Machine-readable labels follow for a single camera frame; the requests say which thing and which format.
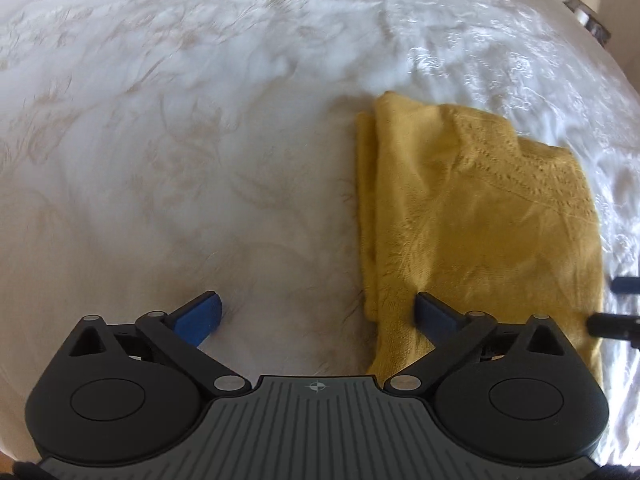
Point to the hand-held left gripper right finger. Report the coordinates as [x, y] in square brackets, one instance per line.
[435, 315]

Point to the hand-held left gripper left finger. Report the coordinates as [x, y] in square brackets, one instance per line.
[197, 317]

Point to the yellow knit sweater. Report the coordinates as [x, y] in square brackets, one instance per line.
[475, 210]

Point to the white embroidered bedspread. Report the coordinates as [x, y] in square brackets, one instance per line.
[175, 160]

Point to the dark picture frame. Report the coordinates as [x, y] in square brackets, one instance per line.
[595, 25]

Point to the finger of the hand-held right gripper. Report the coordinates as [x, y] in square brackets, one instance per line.
[612, 326]
[627, 284]

